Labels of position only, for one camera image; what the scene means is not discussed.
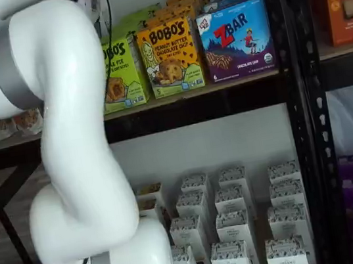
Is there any green Bobo's apple pie box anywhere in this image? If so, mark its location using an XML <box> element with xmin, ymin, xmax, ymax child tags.
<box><xmin>119</xmin><ymin>9</ymin><xmax>160</xmax><ymax>32</ymax></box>
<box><xmin>91</xmin><ymin>30</ymin><xmax>153</xmax><ymax>114</ymax></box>
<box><xmin>133</xmin><ymin>2</ymin><xmax>163</xmax><ymax>18</ymax></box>
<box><xmin>99</xmin><ymin>19</ymin><xmax>151</xmax><ymax>47</ymax></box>

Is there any wooden shelf board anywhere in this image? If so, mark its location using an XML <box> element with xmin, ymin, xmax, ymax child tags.
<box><xmin>0</xmin><ymin>67</ymin><xmax>289</xmax><ymax>154</ymax></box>
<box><xmin>317</xmin><ymin>38</ymin><xmax>353</xmax><ymax>62</ymax></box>

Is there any yellow white granola box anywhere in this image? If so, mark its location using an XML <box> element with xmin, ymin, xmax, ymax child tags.
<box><xmin>134</xmin><ymin>181</ymin><xmax>165</xmax><ymax>204</ymax></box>
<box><xmin>136</xmin><ymin>197</ymin><xmax>162</xmax><ymax>227</ymax></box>

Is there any red label granola bag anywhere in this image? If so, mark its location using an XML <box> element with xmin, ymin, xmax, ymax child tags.
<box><xmin>0</xmin><ymin>89</ymin><xmax>46</xmax><ymax>143</ymax></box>

